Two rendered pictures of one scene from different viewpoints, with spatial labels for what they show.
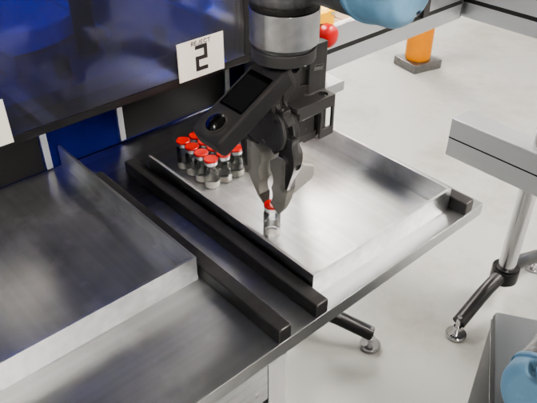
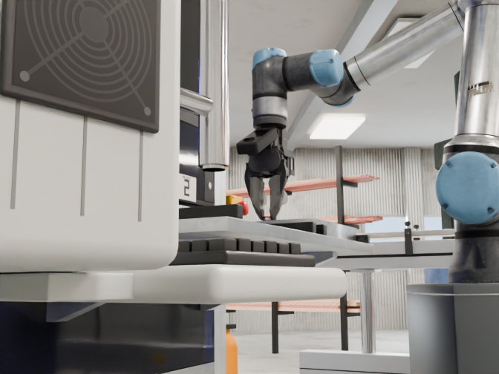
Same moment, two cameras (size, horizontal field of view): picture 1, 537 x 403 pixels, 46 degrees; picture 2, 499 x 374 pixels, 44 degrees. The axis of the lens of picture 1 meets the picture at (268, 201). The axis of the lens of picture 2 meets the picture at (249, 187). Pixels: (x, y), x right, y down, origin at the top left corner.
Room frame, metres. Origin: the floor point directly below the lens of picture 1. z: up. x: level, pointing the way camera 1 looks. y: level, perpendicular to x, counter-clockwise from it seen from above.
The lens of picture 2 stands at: (-0.53, 0.49, 0.79)
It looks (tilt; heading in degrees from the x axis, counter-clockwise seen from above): 9 degrees up; 339
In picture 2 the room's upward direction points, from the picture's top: straight up
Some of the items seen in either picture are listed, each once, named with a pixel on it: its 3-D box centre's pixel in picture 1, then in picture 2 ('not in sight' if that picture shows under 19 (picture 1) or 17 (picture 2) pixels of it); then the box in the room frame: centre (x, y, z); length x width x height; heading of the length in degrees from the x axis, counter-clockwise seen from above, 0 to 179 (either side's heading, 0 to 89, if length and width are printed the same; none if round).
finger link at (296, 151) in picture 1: (284, 153); (276, 174); (0.62, -0.02, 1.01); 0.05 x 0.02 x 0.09; 42
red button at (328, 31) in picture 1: (324, 34); (241, 208); (1.04, -0.10, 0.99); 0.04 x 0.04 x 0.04; 42
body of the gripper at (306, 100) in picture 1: (287, 93); (271, 149); (0.66, -0.02, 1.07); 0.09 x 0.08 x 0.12; 132
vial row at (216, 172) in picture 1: (253, 153); not in sight; (0.80, 0.02, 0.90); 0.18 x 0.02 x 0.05; 131
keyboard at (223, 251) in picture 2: not in sight; (127, 260); (0.16, 0.37, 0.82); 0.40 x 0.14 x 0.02; 31
